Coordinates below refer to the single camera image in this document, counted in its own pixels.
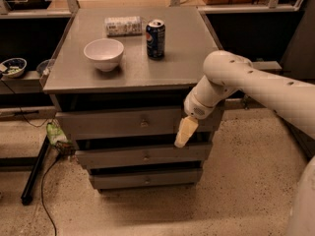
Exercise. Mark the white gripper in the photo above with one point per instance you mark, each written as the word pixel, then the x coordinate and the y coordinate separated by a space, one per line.
pixel 194 107

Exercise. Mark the grey top drawer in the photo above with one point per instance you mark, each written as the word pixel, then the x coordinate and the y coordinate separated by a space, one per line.
pixel 118 123

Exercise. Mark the grey drawer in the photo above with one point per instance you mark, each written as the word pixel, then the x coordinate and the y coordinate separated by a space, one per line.
pixel 146 179
pixel 147 155
pixel 118 123

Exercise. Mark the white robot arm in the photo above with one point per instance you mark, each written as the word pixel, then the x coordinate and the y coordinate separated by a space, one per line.
pixel 293 100

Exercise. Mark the grey middle drawer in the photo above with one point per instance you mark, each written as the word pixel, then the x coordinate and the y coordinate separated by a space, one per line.
pixel 147 155

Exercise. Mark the grey drawer cabinet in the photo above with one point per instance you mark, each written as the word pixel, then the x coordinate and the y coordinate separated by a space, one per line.
pixel 74 84

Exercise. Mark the grey bottom drawer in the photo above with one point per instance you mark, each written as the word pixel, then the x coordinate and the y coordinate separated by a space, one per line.
pixel 146 179

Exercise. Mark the blue pepsi can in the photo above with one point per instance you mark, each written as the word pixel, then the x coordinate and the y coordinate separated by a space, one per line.
pixel 155 34

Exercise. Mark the white ceramic bowl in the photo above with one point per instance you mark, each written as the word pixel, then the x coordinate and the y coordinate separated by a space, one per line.
pixel 104 54

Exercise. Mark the lying clear plastic bottle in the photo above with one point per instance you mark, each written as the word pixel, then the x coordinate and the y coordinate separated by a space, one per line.
pixel 117 26

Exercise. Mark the green chip bag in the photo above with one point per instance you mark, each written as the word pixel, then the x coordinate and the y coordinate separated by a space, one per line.
pixel 58 139

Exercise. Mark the small grey bowl on shelf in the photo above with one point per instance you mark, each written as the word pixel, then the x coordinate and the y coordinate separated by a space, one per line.
pixel 45 67

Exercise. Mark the black metal bar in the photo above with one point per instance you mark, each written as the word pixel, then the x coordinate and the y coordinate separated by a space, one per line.
pixel 26 196

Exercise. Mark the blue white bowl on shelf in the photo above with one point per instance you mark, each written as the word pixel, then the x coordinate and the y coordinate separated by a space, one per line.
pixel 13 67

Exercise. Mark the grey low shelf rail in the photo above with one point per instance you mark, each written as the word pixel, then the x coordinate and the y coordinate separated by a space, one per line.
pixel 268 66

